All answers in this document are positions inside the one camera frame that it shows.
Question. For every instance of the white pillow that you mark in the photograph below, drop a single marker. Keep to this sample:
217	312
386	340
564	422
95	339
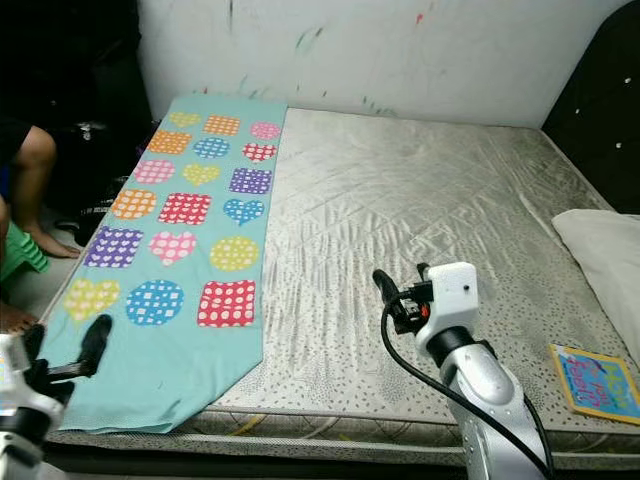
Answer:
605	260

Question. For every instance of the colourful children's board book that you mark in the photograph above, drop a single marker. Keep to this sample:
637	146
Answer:
600	385

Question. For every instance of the green plastic stool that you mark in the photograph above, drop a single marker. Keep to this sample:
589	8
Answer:
22	255

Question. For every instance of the teal blanket with colourful shapes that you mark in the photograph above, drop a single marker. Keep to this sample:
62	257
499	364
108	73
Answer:
195	250

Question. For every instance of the person in blue shirt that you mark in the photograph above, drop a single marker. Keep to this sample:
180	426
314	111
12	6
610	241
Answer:
30	180

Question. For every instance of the pile of black bags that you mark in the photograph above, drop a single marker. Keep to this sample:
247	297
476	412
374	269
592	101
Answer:
105	170

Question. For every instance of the black tufted headboard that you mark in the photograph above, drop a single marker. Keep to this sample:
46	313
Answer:
600	110

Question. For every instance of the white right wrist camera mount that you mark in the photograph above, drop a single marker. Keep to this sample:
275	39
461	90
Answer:
452	298

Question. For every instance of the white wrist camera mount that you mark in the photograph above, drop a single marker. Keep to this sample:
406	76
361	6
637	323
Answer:
15	375
452	298

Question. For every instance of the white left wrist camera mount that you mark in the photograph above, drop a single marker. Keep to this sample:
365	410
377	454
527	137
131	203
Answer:
15	375

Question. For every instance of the black bed frame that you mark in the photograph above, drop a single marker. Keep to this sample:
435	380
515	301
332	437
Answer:
260	460

